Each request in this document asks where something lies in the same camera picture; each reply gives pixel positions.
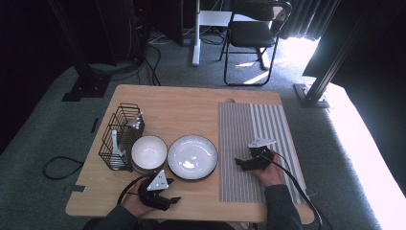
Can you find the striped grey placemat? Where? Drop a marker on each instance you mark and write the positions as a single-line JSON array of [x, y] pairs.
[[236, 127]]

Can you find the white desk frame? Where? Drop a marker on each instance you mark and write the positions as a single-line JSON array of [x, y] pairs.
[[196, 38]]

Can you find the black metal stand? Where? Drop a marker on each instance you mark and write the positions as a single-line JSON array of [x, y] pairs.
[[86, 84], [319, 83]]

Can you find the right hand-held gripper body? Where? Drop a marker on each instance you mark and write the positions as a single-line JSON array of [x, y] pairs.
[[262, 159]]

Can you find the person's right hand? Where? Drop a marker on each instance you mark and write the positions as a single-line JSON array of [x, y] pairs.
[[273, 177]]

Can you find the black computer tower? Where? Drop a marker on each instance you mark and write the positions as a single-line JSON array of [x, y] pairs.
[[139, 28]]

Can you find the black folding chair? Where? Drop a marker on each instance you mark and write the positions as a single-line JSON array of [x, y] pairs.
[[252, 33]]

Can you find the black curtain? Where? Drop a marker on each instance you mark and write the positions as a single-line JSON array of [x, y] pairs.
[[376, 57], [25, 64]]

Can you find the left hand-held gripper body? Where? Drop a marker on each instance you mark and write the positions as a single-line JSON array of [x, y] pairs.
[[158, 183]]

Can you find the white chopstick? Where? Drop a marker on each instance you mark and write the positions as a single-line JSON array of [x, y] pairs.
[[139, 114], [138, 119], [137, 122], [136, 126]]

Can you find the black tape patch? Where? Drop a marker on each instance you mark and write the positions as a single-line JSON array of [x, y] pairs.
[[78, 188]]

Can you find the large white plate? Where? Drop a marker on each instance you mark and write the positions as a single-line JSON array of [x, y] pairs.
[[192, 157]]

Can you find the person's left hand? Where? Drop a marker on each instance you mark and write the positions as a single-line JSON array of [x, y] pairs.
[[134, 204]]

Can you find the grey pleated curtain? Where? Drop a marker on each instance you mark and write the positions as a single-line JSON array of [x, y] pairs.
[[303, 19]]

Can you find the black tape strip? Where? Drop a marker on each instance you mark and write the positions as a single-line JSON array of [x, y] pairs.
[[94, 125]]

